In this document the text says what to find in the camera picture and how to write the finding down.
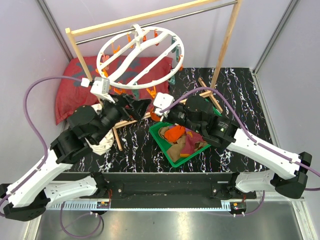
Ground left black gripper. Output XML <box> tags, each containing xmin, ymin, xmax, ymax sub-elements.
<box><xmin>92</xmin><ymin>92</ymin><xmax>152</xmax><ymax>144</ymax></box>

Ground orange clip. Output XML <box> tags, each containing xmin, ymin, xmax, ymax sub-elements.
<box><xmin>146</xmin><ymin>86</ymin><xmax>157</xmax><ymax>99</ymax></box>

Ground white round sock hanger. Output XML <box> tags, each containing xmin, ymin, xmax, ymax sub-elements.
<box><xmin>96</xmin><ymin>24</ymin><xmax>185</xmax><ymax>90</ymax></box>

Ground orange sock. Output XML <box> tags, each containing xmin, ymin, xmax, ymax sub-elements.
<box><xmin>164</xmin><ymin>125</ymin><xmax>186</xmax><ymax>143</ymax></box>
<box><xmin>149</xmin><ymin>110</ymin><xmax>161</xmax><ymax>122</ymax></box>

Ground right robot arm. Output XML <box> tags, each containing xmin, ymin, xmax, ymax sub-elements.
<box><xmin>164</xmin><ymin>95</ymin><xmax>312</xmax><ymax>199</ymax></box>

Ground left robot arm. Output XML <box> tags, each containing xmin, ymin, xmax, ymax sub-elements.
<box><xmin>0</xmin><ymin>94</ymin><xmax>152</xmax><ymax>222</ymax></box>

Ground teal clip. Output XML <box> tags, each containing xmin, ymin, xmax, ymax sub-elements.
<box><xmin>131</xmin><ymin>89</ymin><xmax>140</xmax><ymax>100</ymax></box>

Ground purple striped sock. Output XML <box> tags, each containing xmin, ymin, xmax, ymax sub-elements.
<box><xmin>179</xmin><ymin>128</ymin><xmax>208</xmax><ymax>158</ymax></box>

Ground red patterned pillow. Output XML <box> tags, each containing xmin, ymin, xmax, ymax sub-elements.
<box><xmin>54</xmin><ymin>57</ymin><xmax>173</xmax><ymax>125</ymax></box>

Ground green plastic tray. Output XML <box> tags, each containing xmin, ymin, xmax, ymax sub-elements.
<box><xmin>149</xmin><ymin>96</ymin><xmax>221</xmax><ymax>168</ymax></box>

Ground wooden clothes rack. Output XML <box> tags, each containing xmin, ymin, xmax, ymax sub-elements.
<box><xmin>64</xmin><ymin>0</ymin><xmax>243</xmax><ymax>152</ymax></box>

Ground tan sock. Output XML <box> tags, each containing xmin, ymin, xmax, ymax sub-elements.
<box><xmin>159</xmin><ymin>126</ymin><xmax>208</xmax><ymax>162</ymax></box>

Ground white crumpled cloth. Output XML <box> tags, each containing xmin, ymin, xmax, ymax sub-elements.
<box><xmin>87</xmin><ymin>103</ymin><xmax>115</xmax><ymax>156</ymax></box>

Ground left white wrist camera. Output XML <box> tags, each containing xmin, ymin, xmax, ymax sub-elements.
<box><xmin>80</xmin><ymin>77</ymin><xmax>115</xmax><ymax>103</ymax></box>

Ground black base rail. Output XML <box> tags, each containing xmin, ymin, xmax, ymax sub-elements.
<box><xmin>48</xmin><ymin>172</ymin><xmax>257</xmax><ymax>212</ymax></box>

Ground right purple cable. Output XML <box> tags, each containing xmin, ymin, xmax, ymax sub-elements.
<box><xmin>159</xmin><ymin>86</ymin><xmax>320</xmax><ymax>192</ymax></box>

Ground purple cable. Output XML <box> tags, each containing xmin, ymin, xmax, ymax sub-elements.
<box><xmin>159</xmin><ymin>86</ymin><xmax>320</xmax><ymax>192</ymax></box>
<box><xmin>0</xmin><ymin>76</ymin><xmax>83</xmax><ymax>217</ymax></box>

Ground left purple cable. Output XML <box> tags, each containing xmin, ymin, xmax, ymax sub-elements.
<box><xmin>0</xmin><ymin>76</ymin><xmax>83</xmax><ymax>217</ymax></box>

